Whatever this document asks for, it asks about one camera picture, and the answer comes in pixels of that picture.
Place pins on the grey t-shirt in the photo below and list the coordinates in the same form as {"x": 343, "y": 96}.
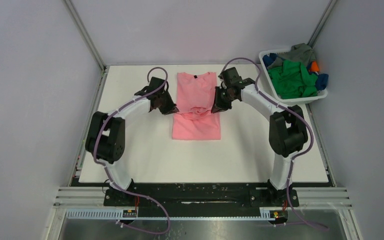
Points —
{"x": 301, "y": 52}

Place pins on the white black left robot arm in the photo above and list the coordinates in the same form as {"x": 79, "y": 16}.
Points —
{"x": 106, "y": 136}

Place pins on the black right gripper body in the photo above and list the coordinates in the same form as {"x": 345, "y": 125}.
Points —
{"x": 223, "y": 98}

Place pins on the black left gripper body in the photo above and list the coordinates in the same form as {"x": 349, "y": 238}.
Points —
{"x": 166, "y": 105}

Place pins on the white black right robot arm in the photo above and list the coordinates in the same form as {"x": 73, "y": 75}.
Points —
{"x": 288, "y": 130}

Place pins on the green t-shirt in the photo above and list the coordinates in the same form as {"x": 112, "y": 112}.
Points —
{"x": 292, "y": 80}

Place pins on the pink t-shirt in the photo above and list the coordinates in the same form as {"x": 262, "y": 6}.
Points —
{"x": 195, "y": 96}

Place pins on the orange garment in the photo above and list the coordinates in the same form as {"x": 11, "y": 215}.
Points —
{"x": 313, "y": 67}

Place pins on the white slotted cable duct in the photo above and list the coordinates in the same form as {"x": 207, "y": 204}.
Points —
{"x": 130, "y": 214}

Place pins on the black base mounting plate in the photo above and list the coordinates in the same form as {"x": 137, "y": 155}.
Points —
{"x": 193, "y": 200}

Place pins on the blue garment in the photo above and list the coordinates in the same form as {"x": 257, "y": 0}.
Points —
{"x": 321, "y": 81}

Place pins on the white laundry basket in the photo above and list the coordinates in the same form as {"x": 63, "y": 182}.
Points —
{"x": 267, "y": 59}

